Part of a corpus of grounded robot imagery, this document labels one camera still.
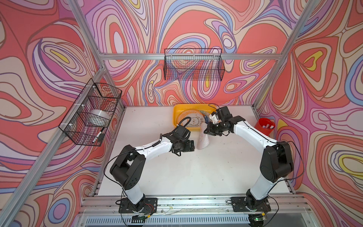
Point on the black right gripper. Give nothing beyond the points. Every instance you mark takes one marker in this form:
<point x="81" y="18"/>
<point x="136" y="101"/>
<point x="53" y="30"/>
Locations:
<point x="209" y="130"/>

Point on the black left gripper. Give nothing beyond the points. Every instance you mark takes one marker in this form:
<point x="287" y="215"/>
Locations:
<point x="188" y="148"/>

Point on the pink rainbow unicorn coaster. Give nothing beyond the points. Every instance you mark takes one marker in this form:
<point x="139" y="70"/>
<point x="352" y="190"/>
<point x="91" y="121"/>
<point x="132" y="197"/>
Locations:
<point x="203" y="141"/>

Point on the beige white dog coaster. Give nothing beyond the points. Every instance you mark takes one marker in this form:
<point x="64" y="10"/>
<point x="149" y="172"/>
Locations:
<point x="196" y="120"/>

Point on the orange round coaster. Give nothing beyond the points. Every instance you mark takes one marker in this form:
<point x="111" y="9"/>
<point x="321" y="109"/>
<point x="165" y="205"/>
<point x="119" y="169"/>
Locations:
<point x="183" y="114"/>

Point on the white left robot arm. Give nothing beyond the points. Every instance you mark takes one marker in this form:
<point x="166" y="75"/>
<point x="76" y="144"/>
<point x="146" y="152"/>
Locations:
<point x="129" y="164"/>

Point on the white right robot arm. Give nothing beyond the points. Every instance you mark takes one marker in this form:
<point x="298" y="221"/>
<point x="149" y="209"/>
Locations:
<point x="276" y="162"/>

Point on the yellow plastic storage box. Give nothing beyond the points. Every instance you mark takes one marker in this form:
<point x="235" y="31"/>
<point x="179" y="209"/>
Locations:
<point x="205" y="109"/>

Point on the red plastic cup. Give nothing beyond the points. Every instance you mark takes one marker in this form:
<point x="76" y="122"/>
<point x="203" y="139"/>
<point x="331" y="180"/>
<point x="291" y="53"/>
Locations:
<point x="265" y="125"/>

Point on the white marker pen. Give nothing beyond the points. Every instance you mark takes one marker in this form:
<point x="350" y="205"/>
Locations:
<point x="96" y="137"/>

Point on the silver tape roll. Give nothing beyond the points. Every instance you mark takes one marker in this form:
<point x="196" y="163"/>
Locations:
<point x="98" y="118"/>

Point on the black wire basket back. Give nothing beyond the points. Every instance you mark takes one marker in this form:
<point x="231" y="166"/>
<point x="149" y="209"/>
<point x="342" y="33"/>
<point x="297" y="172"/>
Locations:
<point x="196" y="64"/>

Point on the black wire basket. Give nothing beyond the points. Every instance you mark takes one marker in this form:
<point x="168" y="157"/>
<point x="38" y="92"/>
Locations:
<point x="95" y="95"/>
<point x="196" y="64"/>

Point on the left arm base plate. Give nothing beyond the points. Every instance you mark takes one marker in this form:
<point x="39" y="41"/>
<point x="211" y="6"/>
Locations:
<point x="146" y="205"/>

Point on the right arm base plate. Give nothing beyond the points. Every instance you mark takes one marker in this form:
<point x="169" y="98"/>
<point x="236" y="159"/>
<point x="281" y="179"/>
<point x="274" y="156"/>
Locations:
<point x="250" y="204"/>

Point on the black wire basket left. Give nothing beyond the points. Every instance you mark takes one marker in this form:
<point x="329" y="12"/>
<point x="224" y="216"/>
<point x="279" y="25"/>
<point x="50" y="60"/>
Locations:
<point x="95" y="95"/>

